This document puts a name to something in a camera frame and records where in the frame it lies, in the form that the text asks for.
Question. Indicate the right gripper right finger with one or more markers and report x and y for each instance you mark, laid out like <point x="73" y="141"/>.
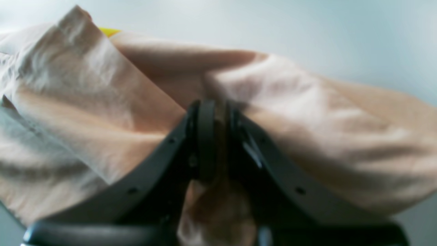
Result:
<point x="290" y="208"/>

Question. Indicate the peach T-shirt emoji print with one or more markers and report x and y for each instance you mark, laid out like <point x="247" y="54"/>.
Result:
<point x="82" y="106"/>

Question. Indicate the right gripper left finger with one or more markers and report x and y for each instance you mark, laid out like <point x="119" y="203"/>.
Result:
<point x="143" y="208"/>

